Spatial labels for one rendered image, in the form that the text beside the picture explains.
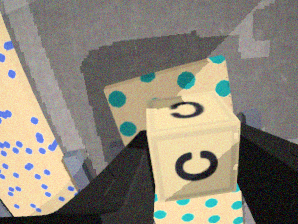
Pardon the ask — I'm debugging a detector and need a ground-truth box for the beige strip with blue dots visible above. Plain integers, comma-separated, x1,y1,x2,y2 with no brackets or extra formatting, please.
0,24,80,217

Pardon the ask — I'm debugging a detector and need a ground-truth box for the cream strip with teal dots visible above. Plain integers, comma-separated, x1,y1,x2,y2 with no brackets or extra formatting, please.
104,55,243,224

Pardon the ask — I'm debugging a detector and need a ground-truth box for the cream cube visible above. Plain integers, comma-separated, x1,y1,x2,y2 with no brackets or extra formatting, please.
146,91,241,204

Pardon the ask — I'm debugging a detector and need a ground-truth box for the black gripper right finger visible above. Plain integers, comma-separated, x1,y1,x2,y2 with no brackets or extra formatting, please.
237,123,298,224

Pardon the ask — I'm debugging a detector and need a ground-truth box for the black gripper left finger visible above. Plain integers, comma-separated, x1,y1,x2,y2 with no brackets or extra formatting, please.
0,129,156,224

